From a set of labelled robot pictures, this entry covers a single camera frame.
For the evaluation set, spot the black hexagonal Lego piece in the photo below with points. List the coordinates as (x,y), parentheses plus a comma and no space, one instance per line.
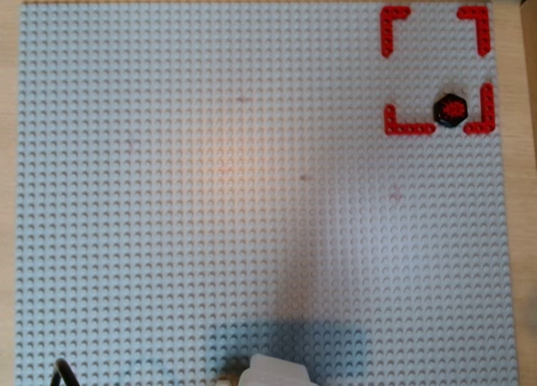
(451,110)

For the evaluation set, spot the grey studded Lego baseplate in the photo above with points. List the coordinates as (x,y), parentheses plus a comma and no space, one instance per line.
(268,235)

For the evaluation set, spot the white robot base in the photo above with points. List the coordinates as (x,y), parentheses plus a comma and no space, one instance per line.
(272,373)

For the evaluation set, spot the red L-shaped Lego beam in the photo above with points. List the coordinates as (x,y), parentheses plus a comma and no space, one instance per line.
(483,33)
(409,128)
(488,107)
(387,33)

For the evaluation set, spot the brown cardboard box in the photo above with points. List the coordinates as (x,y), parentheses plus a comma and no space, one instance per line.
(532,67)

